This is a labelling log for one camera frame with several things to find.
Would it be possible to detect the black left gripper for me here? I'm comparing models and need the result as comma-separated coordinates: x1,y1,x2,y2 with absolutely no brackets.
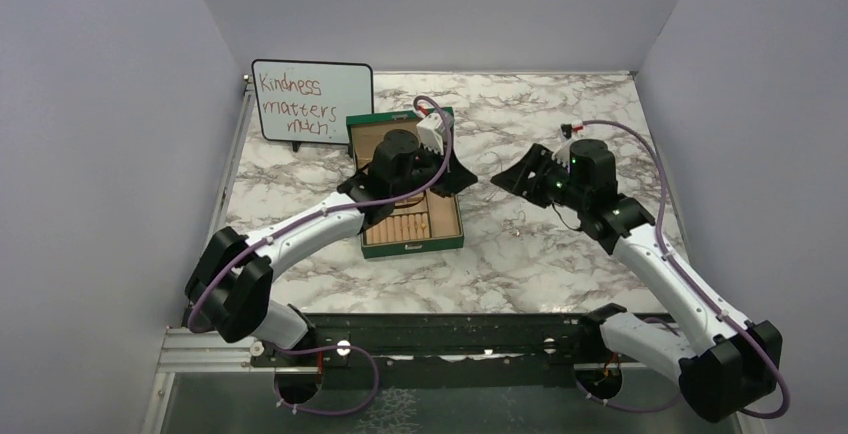
391,139,477,198

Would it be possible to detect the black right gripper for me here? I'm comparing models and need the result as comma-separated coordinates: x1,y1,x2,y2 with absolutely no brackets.
491,143,589,212

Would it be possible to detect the green jewelry box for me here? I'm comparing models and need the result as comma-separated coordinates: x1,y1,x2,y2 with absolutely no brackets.
346,111,465,260

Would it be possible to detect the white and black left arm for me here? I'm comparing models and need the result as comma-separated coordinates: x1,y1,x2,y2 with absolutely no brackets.
185,129,478,365

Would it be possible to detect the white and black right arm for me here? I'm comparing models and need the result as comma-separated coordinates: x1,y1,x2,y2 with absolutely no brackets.
491,139,786,423

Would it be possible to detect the whiteboard with red writing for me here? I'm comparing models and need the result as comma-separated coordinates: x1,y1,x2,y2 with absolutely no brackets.
251,59,374,150

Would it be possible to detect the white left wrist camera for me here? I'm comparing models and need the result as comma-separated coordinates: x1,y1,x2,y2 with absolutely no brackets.
416,112,453,155

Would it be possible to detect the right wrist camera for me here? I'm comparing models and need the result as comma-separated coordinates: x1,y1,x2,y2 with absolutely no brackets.
556,121,585,152

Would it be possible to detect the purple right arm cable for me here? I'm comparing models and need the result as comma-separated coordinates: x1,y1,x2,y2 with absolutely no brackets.
576,119,792,420

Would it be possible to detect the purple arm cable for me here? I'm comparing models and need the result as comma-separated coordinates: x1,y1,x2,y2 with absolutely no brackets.
576,119,792,420
186,94,455,418

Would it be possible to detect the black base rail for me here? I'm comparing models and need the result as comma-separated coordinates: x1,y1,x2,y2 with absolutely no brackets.
248,311,644,393

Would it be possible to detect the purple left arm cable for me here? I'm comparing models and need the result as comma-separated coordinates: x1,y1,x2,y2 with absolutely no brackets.
186,94,455,418

